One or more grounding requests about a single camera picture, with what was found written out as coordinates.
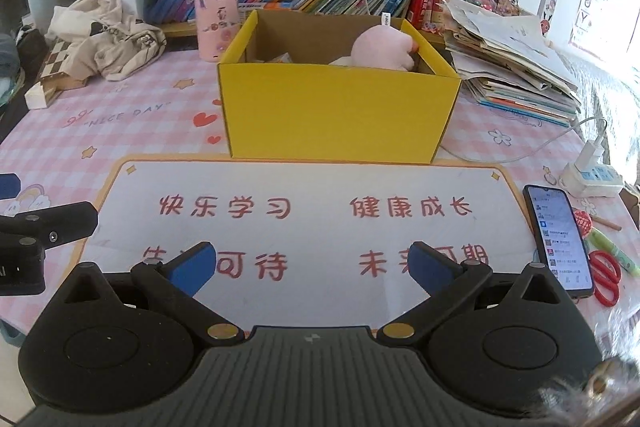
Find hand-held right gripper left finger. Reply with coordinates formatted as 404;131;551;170
62;242;247;350

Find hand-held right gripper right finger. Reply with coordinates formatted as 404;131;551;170
376;242;567;350

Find yellow cardboard box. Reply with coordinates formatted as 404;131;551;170
216;9;462;165

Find pink plush pig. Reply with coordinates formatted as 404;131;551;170
350;13;418;70

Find pink checkered desktop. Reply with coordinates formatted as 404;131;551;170
0;47;640;358

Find small white paper box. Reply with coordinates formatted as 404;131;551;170
25;82;63;110

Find black smartphone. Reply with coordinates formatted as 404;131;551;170
522;184;596;299

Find wooden chessboard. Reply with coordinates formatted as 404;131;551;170
37;39;91;95

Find red round ornament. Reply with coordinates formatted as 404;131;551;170
572;209;594;234

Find red scissors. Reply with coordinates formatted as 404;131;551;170
587;249;623;308

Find beige canvas tote bag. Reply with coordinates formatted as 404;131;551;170
47;0;167;82

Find white power strip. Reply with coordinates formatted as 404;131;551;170
559;162;626;198

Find green marker pen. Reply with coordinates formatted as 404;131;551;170
590;229;640;273

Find fuzzy grey sleeve cuff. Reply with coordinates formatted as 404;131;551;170
537;302;640;427

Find stack of papers and booklets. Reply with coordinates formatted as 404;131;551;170
442;0;583;128

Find pink sticker-covered cylinder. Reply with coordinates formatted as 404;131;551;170
193;0;240;62

